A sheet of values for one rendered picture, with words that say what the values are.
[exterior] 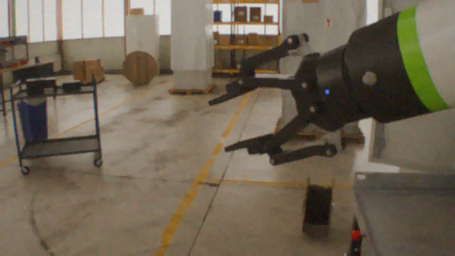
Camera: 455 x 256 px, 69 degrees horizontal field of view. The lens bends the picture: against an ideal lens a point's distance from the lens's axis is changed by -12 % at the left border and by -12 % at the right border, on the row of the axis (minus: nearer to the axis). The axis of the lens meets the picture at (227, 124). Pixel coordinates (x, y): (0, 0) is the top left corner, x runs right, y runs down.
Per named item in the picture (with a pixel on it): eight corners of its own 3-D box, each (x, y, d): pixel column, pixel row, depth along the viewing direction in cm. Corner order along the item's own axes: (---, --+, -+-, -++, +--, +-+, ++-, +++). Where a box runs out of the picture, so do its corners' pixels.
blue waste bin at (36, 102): (20, 140, 478) (14, 95, 462) (39, 133, 508) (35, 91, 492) (32, 143, 462) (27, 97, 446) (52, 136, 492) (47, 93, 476)
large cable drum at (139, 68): (124, 86, 949) (123, 52, 927) (122, 84, 991) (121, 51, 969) (157, 84, 982) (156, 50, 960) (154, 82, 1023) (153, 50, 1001)
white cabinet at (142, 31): (126, 76, 1171) (124, 15, 1124) (132, 74, 1216) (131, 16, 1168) (155, 76, 1157) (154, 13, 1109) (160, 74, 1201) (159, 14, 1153)
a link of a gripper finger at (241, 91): (241, 93, 45) (238, 87, 45) (209, 107, 51) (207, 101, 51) (258, 88, 47) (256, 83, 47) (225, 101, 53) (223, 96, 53)
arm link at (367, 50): (379, 10, 25) (419, 127, 26) (427, 8, 33) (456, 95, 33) (319, 36, 30) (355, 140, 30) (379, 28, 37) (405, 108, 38)
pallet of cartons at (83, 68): (71, 85, 1000) (70, 61, 983) (81, 79, 1114) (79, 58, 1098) (98, 84, 1012) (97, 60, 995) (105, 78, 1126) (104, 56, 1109)
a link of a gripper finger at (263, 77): (309, 93, 37) (307, 80, 37) (233, 88, 45) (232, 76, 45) (331, 86, 39) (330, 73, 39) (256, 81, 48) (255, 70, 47)
